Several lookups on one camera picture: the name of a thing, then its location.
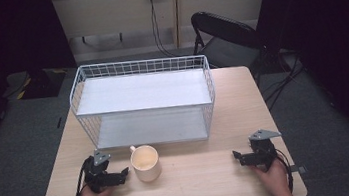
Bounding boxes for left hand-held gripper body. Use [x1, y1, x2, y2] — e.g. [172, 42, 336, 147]
[79, 147, 118, 196]

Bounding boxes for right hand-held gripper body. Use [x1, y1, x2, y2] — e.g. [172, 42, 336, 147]
[246, 126, 287, 173]

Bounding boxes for cream mug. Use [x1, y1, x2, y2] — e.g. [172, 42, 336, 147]
[128, 141, 164, 185]

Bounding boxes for person's right hand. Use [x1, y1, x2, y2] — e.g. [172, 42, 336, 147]
[249, 157, 292, 196]

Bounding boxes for black stand base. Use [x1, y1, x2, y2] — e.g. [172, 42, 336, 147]
[0, 65, 71, 104]

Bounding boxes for black folding chair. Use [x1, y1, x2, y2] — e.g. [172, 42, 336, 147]
[187, 4, 271, 78]

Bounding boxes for dark curtain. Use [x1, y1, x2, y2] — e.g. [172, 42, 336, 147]
[251, 0, 349, 180]
[0, 0, 89, 168]

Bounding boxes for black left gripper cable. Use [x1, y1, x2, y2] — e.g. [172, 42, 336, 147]
[68, 157, 96, 196]

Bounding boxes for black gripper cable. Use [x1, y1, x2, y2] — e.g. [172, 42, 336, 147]
[68, 157, 96, 196]
[272, 145, 297, 196]

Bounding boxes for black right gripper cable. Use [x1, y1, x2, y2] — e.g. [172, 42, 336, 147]
[272, 145, 297, 196]

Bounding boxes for grey table edge bracket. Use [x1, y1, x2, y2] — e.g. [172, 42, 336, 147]
[289, 163, 309, 176]

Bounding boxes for black floor cables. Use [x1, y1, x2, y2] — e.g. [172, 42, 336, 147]
[257, 49, 310, 112]

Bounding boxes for white wire shelf rack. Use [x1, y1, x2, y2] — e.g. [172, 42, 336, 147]
[64, 49, 223, 158]

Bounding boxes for black wall socket cable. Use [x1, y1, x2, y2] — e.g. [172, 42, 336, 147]
[147, 0, 182, 61]

